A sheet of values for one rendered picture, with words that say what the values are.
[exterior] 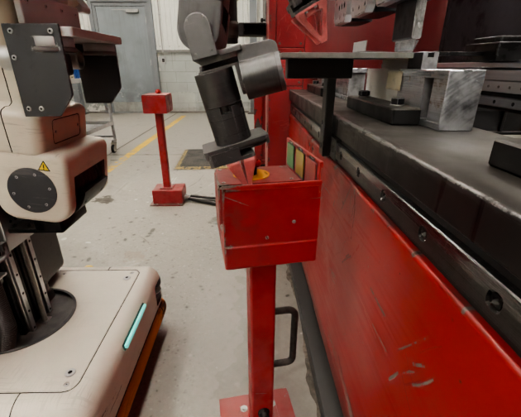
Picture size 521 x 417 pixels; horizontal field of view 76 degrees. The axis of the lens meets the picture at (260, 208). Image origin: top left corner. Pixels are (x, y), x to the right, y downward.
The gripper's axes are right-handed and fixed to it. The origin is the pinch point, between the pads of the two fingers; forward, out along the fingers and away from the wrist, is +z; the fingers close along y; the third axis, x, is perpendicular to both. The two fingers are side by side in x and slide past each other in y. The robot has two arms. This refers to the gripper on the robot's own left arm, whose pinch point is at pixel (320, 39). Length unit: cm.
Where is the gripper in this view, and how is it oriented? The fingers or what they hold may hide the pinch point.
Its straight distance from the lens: 83.3
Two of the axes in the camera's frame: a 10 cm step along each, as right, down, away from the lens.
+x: -8.7, 4.6, 1.8
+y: -0.3, -4.0, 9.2
